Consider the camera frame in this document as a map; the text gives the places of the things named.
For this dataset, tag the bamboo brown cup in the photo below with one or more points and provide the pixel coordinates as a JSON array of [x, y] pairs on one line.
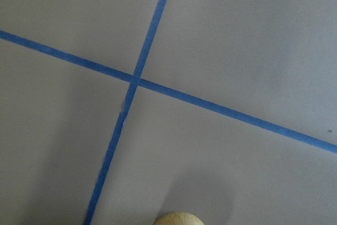
[[178, 218]]

